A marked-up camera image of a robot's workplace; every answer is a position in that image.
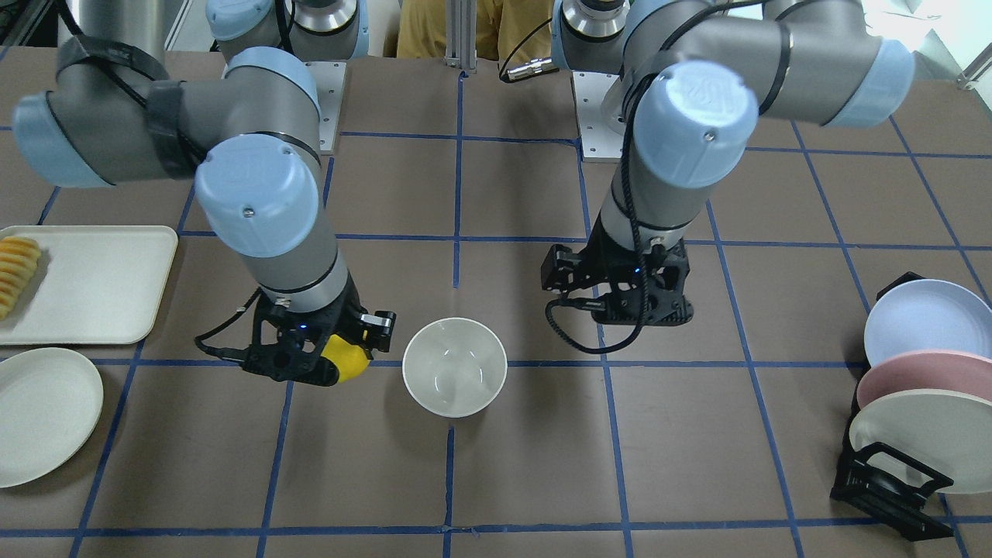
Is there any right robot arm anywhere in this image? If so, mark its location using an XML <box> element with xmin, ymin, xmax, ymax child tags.
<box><xmin>12</xmin><ymin>1</ymin><xmax>394</xmax><ymax>386</ymax></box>

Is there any yellow lemon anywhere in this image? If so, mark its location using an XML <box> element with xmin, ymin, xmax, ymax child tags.
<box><xmin>320</xmin><ymin>334</ymin><xmax>372</xmax><ymax>384</ymax></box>

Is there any light blue plate in rack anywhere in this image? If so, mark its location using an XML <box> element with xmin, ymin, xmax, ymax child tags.
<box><xmin>863</xmin><ymin>279</ymin><xmax>991</xmax><ymax>365</ymax></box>

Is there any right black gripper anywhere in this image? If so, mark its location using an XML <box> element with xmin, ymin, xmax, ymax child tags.
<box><xmin>240</xmin><ymin>276</ymin><xmax>373</xmax><ymax>386</ymax></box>

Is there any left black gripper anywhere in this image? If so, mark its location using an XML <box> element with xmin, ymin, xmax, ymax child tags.
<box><xmin>577</xmin><ymin>229</ymin><xmax>694</xmax><ymax>326</ymax></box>

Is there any person in yellow shirt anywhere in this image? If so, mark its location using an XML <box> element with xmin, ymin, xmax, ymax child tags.
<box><xmin>396</xmin><ymin>1</ymin><xmax>555</xmax><ymax>67</ymax></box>

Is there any aluminium frame post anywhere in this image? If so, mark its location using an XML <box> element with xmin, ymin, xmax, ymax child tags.
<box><xmin>443</xmin><ymin>0</ymin><xmax>477</xmax><ymax>75</ymax></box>

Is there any white rectangular tray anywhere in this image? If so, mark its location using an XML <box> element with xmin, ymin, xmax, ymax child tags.
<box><xmin>1</xmin><ymin>226</ymin><xmax>178</xmax><ymax>346</ymax></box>

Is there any black dish rack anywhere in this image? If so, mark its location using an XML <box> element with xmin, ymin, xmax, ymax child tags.
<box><xmin>830</xmin><ymin>273</ymin><xmax>954</xmax><ymax>543</ymax></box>

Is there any sliced yellow bread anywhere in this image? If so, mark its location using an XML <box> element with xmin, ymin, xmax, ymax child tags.
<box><xmin>1</xmin><ymin>236</ymin><xmax>42</xmax><ymax>320</ymax></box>

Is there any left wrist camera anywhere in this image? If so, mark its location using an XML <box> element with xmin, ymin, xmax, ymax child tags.
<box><xmin>541</xmin><ymin>243</ymin><xmax>593</xmax><ymax>294</ymax></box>

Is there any white ceramic bowl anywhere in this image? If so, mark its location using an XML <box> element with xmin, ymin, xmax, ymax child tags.
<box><xmin>401</xmin><ymin>317</ymin><xmax>509</xmax><ymax>419</ymax></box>

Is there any pink plate in rack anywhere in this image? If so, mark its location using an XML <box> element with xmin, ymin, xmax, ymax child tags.
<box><xmin>855</xmin><ymin>350</ymin><xmax>991</xmax><ymax>408</ymax></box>

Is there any cream round plate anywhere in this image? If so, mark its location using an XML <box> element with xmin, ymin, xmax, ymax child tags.
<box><xmin>1</xmin><ymin>347</ymin><xmax>104</xmax><ymax>488</ymax></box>

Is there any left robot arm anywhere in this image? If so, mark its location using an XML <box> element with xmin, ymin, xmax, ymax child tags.
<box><xmin>541</xmin><ymin>1</ymin><xmax>915</xmax><ymax>326</ymax></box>

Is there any white plate in rack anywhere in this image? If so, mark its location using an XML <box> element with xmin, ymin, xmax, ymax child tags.
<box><xmin>848</xmin><ymin>389</ymin><xmax>991</xmax><ymax>494</ymax></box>

